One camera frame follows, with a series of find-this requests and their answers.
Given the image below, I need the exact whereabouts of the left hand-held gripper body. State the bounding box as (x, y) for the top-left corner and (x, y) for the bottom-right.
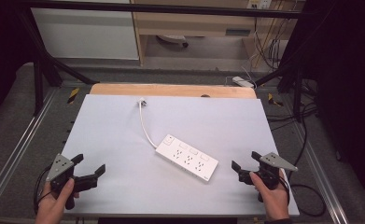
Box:
(45, 153), (85, 211)

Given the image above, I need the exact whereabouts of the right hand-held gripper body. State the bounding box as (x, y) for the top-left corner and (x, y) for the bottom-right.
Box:
(238, 151), (299, 203)

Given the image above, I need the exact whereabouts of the person's right hand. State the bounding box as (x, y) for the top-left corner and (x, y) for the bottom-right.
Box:
(248, 171), (292, 222)

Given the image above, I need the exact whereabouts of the person's left hand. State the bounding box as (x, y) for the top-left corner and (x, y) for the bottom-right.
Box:
(35, 177), (80, 224)

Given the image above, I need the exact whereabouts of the white table mat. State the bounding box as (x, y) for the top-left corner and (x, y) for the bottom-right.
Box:
(61, 93), (301, 218)

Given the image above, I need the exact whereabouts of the yellow black striped tape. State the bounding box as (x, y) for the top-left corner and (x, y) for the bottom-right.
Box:
(66, 87), (81, 105)
(267, 92), (285, 107)

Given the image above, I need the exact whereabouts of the white floor power strip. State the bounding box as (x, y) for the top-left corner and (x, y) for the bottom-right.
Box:
(232, 76), (256, 89)

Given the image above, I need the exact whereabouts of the wooden table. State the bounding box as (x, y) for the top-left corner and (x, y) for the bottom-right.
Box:
(89, 82), (258, 100)

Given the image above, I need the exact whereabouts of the black curtain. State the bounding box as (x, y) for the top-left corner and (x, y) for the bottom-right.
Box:
(277, 0), (365, 213)
(0, 0), (39, 125)

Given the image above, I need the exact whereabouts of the white cabinet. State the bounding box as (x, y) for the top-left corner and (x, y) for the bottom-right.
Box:
(30, 0), (140, 62)

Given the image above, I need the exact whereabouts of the white chair base with caster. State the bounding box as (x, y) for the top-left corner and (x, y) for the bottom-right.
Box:
(156, 34), (190, 49)

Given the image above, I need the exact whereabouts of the light wooden desk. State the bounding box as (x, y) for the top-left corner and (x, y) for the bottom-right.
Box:
(130, 0), (306, 67)

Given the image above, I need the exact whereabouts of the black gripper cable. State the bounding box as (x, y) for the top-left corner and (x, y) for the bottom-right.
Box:
(33, 165), (53, 217)
(265, 102), (328, 218)

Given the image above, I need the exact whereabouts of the aluminium floor rail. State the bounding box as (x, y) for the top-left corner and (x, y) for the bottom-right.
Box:
(0, 88), (61, 213)
(290, 119), (350, 224)

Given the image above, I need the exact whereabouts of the white power strip cable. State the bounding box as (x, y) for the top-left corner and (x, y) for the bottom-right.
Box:
(138, 104), (160, 149)

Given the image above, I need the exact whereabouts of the bundle of hanging cables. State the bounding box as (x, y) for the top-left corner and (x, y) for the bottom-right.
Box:
(252, 8), (291, 71)

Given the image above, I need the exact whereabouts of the white wall outlet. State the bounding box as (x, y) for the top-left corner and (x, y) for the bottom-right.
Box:
(246, 0), (273, 10)

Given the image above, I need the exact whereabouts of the black metal frame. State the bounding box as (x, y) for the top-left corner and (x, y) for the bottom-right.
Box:
(16, 0), (323, 123)

